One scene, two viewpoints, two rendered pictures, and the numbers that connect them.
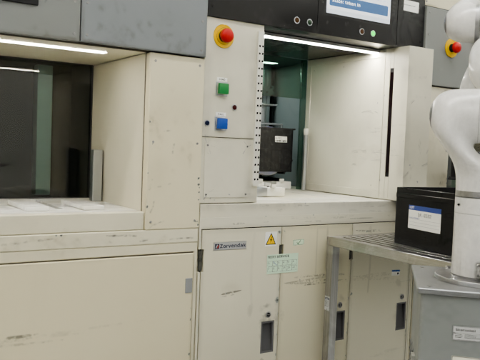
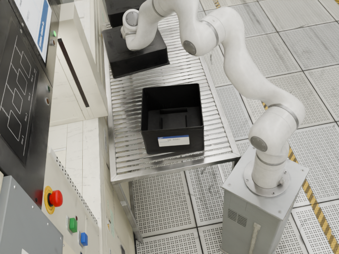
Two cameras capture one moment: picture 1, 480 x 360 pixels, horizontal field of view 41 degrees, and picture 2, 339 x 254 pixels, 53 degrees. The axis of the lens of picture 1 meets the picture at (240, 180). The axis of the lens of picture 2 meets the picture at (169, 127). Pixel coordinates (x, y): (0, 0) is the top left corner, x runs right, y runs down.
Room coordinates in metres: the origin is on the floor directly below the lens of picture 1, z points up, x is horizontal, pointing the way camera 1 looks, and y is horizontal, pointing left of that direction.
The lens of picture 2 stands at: (1.38, 0.27, 2.04)
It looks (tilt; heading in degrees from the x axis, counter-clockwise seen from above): 50 degrees down; 300
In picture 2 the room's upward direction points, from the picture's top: 9 degrees counter-clockwise
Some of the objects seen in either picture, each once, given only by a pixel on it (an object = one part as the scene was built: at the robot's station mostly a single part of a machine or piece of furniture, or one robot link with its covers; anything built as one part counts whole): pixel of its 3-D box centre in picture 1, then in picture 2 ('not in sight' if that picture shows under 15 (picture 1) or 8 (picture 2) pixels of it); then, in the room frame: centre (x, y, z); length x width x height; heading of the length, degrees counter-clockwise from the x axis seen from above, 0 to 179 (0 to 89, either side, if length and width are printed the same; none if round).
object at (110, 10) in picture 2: not in sight; (132, 16); (2.47, -1.34, 0.89); 0.29 x 0.29 x 0.25; 37
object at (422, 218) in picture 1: (461, 219); (172, 118); (1.90, -0.66, 0.85); 0.28 x 0.28 x 0.17; 25
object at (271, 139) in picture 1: (257, 141); not in sight; (2.67, -0.07, 1.06); 0.24 x 0.20 x 0.32; 123
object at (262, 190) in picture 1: (243, 188); not in sight; (2.26, -0.01, 0.89); 0.22 x 0.21 x 0.04; 33
